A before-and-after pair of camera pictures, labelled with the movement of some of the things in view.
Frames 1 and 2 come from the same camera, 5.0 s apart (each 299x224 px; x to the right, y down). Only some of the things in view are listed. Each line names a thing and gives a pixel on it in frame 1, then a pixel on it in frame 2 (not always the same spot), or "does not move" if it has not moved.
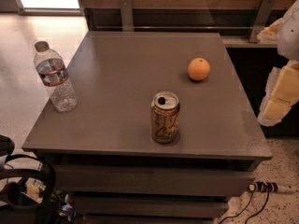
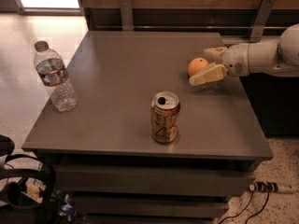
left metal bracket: x=126 y=13 does not move
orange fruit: x=198 y=69 does not move
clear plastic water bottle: x=53 y=75 does not move
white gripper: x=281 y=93 to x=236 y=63
